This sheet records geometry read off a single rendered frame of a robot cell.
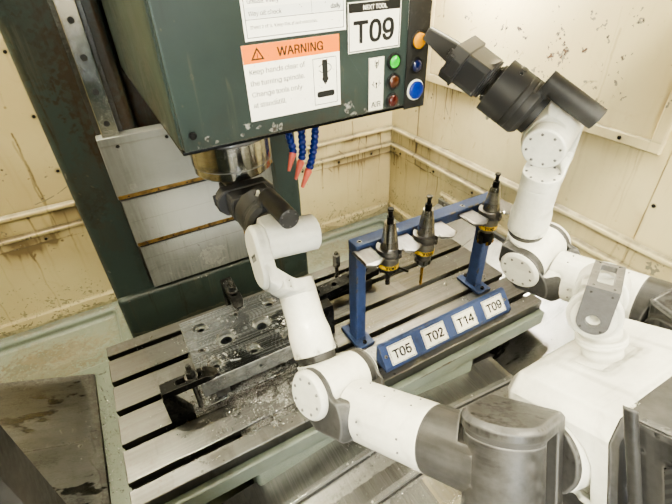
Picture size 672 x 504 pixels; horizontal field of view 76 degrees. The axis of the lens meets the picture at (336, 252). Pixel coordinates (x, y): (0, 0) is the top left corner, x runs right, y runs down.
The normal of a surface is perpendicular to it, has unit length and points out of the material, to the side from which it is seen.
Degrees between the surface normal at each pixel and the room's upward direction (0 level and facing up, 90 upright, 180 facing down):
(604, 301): 80
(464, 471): 63
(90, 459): 24
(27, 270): 90
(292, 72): 90
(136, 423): 0
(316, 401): 72
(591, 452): 84
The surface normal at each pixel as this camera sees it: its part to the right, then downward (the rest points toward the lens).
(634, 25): -0.87, 0.31
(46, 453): 0.32, -0.87
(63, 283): 0.49, 0.49
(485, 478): -0.68, -0.03
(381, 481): -0.15, -0.77
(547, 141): -0.58, 0.62
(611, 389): -0.22, -0.94
